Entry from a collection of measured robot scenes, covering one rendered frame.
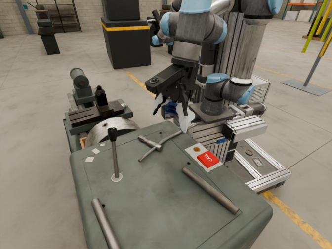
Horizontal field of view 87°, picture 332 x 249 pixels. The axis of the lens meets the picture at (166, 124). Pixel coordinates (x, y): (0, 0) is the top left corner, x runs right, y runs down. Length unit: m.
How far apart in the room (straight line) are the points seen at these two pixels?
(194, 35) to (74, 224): 1.94
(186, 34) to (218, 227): 0.50
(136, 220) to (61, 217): 1.69
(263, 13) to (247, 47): 0.13
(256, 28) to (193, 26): 0.48
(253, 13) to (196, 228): 0.81
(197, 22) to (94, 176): 0.56
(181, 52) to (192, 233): 0.47
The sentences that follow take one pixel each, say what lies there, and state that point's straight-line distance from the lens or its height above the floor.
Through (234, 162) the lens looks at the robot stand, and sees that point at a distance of 2.21.
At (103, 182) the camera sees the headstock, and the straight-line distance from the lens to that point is 0.63.
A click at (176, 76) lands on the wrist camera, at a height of 1.57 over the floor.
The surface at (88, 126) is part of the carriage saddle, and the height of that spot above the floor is 0.91.
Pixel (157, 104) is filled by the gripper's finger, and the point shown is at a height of 1.46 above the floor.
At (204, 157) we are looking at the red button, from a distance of 0.67.
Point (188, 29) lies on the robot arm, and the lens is 0.49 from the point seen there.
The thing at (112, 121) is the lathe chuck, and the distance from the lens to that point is 0.92.
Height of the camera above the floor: 1.74
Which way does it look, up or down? 36 degrees down
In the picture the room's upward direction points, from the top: straight up
